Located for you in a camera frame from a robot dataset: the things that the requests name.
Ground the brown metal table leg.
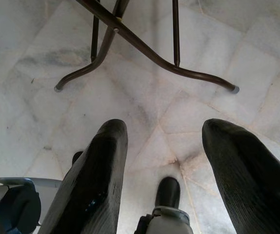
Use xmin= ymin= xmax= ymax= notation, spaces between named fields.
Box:
xmin=54 ymin=0 xmax=125 ymax=93
xmin=75 ymin=0 xmax=240 ymax=95

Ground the black metal table strut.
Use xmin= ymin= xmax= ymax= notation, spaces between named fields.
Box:
xmin=172 ymin=0 xmax=181 ymax=66
xmin=91 ymin=16 xmax=100 ymax=62

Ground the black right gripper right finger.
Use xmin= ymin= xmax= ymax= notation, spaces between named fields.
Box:
xmin=201 ymin=118 xmax=280 ymax=234

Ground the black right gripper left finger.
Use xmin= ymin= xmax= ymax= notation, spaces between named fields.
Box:
xmin=39 ymin=118 xmax=128 ymax=234

